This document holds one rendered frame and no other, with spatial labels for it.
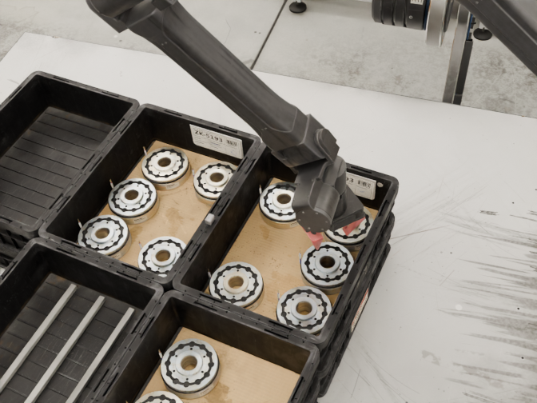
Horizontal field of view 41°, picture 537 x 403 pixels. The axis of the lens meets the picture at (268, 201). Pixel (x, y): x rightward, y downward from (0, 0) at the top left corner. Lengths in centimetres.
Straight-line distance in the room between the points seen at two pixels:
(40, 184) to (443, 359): 94
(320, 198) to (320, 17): 230
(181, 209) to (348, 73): 166
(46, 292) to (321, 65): 191
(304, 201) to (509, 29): 41
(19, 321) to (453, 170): 102
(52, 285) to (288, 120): 64
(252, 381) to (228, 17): 234
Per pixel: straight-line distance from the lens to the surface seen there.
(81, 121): 180
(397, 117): 190
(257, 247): 146
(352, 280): 130
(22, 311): 150
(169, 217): 154
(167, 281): 132
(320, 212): 112
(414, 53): 320
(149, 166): 160
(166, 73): 207
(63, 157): 172
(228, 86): 103
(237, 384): 132
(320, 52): 319
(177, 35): 98
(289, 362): 130
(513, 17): 88
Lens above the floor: 202
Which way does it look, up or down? 51 degrees down
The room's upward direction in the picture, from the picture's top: 6 degrees counter-clockwise
